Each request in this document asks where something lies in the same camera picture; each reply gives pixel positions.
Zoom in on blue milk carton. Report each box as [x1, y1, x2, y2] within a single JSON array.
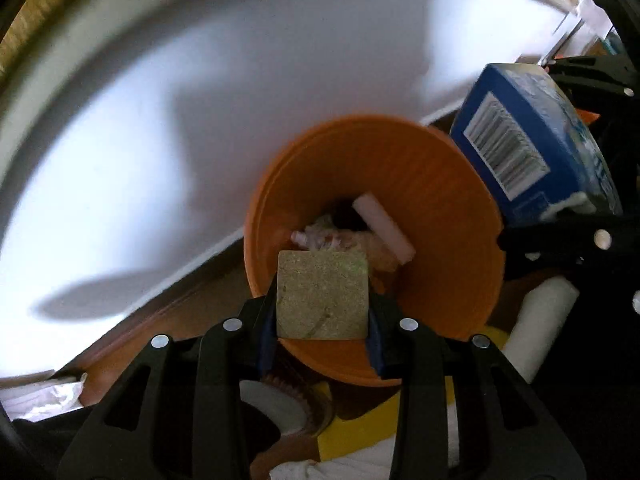
[[450, 63, 623, 226]]

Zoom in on white paper roll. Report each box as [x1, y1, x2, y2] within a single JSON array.
[[352, 193, 416, 264]]

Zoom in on white tissue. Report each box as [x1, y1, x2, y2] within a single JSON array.
[[290, 214, 400, 273]]

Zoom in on orange trash bin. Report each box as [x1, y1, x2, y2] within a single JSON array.
[[243, 114, 507, 387]]

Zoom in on white plastic bottle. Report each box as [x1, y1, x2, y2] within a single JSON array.
[[502, 276, 579, 384]]

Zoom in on yellow white object on floor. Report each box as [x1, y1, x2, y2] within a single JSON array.
[[269, 326, 511, 480]]

